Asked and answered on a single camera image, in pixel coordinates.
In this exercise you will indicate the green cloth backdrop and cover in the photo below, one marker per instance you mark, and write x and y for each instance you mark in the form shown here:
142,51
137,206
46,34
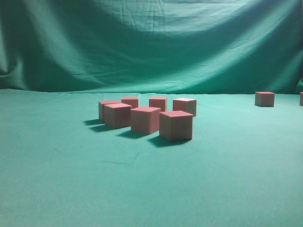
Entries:
61,167

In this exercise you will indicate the red cube placed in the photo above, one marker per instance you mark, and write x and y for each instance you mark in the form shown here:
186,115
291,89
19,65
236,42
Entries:
117,115
159,102
133,101
185,104

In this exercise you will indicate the red cube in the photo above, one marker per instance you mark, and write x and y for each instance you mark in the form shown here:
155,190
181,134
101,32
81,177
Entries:
101,108
145,120
176,125

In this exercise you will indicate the red cube row end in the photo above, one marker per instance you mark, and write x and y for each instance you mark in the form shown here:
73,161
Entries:
264,99

